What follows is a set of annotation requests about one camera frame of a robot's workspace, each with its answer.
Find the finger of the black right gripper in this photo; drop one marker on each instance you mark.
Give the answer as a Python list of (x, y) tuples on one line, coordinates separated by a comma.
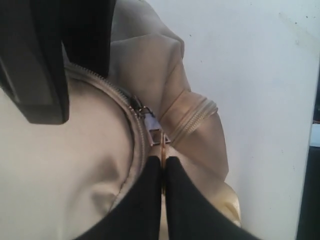
[(31, 60), (86, 33)]

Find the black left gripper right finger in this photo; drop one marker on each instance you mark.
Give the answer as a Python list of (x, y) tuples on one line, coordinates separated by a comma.
[(189, 215)]

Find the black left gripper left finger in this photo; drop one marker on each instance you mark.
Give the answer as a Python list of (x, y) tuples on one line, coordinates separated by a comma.
[(138, 215)]

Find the cream fabric duffel bag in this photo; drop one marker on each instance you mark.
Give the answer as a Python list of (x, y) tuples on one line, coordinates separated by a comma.
[(59, 180)]

